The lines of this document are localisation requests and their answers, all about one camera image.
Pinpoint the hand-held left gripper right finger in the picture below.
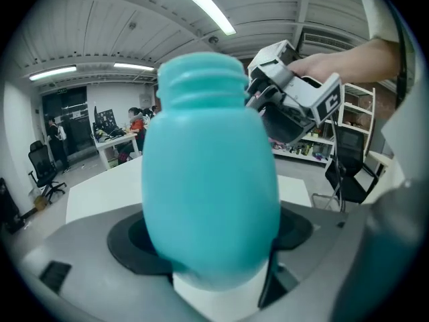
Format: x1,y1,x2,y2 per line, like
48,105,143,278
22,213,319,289
241,200,368,322

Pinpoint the person's right forearm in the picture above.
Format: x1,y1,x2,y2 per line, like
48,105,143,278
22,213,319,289
320,38,403,84

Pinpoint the dark glass double door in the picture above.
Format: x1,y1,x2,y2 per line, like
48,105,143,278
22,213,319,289
41,85,94,159

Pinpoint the teal plastic bottle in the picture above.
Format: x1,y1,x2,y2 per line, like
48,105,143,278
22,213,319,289
140,52,282,292

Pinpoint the white air conditioner unit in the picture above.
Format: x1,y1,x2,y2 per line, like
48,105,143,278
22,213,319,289
297,25,358,56

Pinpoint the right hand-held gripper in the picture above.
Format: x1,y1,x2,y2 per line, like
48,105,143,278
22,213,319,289
243,39,345,147

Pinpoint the white office desk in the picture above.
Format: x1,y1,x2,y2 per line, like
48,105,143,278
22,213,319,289
93,131,143,170

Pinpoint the black office chair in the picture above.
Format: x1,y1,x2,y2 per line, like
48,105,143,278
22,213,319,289
27,140,68,205

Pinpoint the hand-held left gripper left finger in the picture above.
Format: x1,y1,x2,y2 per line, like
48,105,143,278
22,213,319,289
19,201,202,322

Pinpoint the white shelf with toys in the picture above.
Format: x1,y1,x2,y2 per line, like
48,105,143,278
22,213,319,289
271,81,377,164

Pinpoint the person's right hand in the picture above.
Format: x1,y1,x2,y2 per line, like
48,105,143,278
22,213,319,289
287,53,336,81

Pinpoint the person's cream printed t-shirt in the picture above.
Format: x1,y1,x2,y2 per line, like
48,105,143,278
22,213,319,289
353,0,429,203

